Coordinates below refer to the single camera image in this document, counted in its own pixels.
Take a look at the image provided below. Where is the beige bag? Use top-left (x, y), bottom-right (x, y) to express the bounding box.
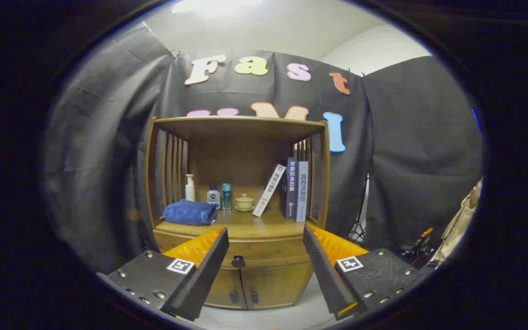
top-left (431, 179), bottom-right (483, 266)

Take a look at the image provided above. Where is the pale lilac book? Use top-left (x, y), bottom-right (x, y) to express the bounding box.
top-left (296, 161), bottom-right (309, 223)

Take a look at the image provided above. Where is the wooden cabinet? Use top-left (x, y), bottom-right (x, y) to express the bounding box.
top-left (145, 115), bottom-right (331, 310)

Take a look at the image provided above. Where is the wooden countertop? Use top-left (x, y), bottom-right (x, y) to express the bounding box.
top-left (155, 209), bottom-right (319, 239)

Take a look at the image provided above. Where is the white bottle with blue cap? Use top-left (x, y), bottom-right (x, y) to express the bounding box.
top-left (206, 183), bottom-right (221, 210)

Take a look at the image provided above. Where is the blue folded towel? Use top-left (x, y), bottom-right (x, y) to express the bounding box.
top-left (163, 199), bottom-right (218, 226)

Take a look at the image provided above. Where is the beige lidded teacup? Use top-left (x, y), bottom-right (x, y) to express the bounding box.
top-left (235, 193), bottom-right (255, 212)

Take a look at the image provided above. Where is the dark blue book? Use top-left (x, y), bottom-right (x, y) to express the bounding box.
top-left (280, 157), bottom-right (298, 220)

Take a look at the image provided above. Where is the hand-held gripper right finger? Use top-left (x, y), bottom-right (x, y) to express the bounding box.
top-left (302, 224), bottom-right (433, 321)

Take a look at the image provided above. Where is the black tripod stand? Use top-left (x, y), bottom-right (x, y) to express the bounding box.
top-left (347, 174), bottom-right (369, 243)

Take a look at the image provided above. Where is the black backdrop cloth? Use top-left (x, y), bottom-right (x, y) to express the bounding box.
top-left (44, 23), bottom-right (484, 275)

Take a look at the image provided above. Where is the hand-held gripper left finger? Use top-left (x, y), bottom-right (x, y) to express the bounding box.
top-left (97, 227), bottom-right (229, 321)

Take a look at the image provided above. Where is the wooden cabinet door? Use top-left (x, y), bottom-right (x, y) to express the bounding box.
top-left (241, 264), bottom-right (314, 308)
top-left (204, 268), bottom-right (246, 308)

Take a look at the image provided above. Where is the white book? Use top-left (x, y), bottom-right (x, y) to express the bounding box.
top-left (253, 164), bottom-right (286, 217)

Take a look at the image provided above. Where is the wooden drawer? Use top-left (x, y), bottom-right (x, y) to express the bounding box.
top-left (153, 229), bottom-right (315, 271)

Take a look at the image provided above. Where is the black and orange clamp tool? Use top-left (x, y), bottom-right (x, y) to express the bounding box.
top-left (401, 228), bottom-right (435, 259)

